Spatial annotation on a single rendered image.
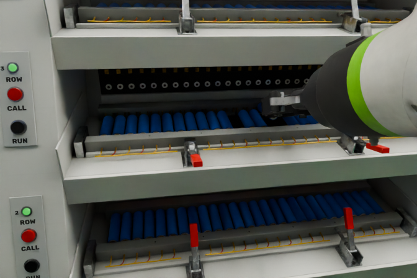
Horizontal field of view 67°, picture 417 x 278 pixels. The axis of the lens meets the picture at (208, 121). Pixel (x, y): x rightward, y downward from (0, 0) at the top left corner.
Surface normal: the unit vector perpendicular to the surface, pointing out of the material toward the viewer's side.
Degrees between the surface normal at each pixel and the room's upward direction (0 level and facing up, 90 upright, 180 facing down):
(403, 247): 23
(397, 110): 122
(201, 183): 113
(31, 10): 90
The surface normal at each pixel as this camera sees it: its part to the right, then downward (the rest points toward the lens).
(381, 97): -0.92, 0.38
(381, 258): 0.04, -0.88
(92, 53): 0.17, 0.47
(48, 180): 0.17, 0.10
